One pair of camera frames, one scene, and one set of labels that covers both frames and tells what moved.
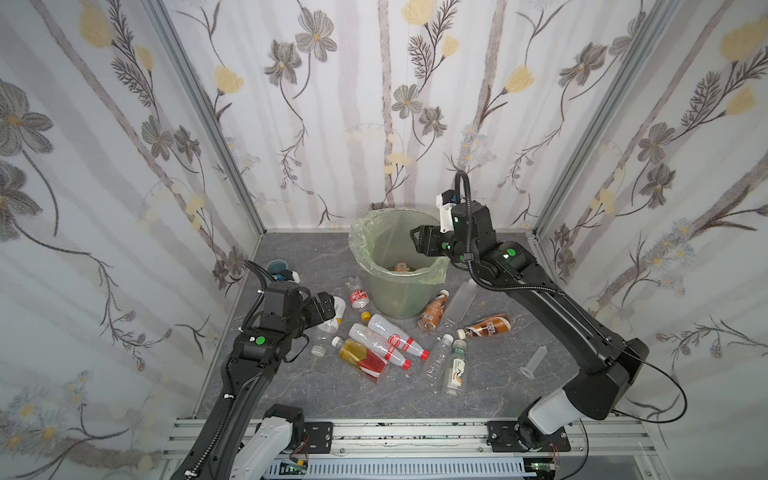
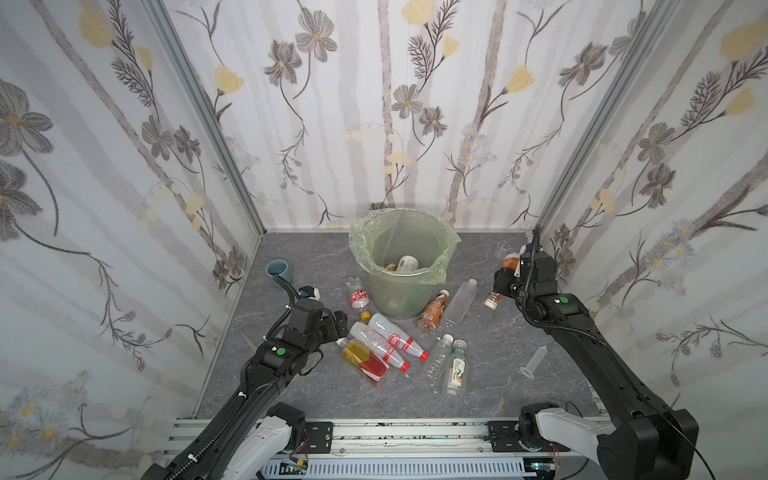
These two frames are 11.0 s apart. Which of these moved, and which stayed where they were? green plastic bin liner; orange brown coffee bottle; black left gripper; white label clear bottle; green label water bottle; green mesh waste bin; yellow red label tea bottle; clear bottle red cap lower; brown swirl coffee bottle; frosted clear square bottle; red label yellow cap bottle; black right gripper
Moved: black right gripper; black left gripper; brown swirl coffee bottle; white label clear bottle
Stayed: frosted clear square bottle; green label water bottle; clear bottle red cap lower; red label yellow cap bottle; orange brown coffee bottle; yellow red label tea bottle; green plastic bin liner; green mesh waste bin
